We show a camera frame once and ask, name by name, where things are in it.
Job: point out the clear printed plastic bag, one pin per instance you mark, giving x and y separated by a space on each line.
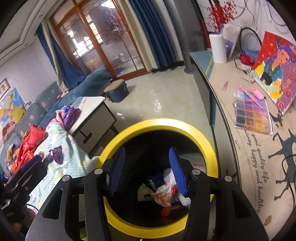
164 194

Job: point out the framed embroidery picture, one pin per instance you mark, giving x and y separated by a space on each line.
4 88

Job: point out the wooden glass sliding door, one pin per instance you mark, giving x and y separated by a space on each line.
95 34

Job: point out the colourful diamond painting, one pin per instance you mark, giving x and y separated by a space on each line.
274 70

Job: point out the bead organiser tray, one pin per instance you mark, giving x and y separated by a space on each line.
249 116

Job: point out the yellow snack wrapper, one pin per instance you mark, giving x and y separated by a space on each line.
144 193

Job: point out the blue grey sofa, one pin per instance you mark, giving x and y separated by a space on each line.
43 110

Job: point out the blue right curtain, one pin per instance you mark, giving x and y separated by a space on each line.
155 33

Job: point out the purple candy wrapper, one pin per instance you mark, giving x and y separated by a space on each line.
56 155

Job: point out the purple clothes pile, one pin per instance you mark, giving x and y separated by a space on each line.
67 116

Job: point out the red blanket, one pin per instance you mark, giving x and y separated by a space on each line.
35 137

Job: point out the white marble coffee table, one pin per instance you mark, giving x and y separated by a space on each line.
93 122

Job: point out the blue round footstool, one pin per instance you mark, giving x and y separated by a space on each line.
116 91

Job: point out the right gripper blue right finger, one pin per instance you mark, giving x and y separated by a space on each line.
178 170

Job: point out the white foam fruit net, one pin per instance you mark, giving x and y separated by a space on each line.
169 178

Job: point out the yellow rim trash bin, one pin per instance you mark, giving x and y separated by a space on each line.
147 145

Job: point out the blue curtain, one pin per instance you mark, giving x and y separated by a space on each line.
68 76
155 33

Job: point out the silver tower air conditioner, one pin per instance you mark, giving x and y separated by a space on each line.
187 20

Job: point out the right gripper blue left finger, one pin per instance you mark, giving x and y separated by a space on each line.
118 162

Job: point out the china wall map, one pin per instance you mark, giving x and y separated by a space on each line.
12 107

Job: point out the blue left curtain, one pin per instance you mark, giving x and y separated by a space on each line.
68 76

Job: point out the red snack tube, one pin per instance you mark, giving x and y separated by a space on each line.
175 203

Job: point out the white ribbed vase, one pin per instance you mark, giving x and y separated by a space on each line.
218 48

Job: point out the hello kitty bed sheet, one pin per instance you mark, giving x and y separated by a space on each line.
76 162

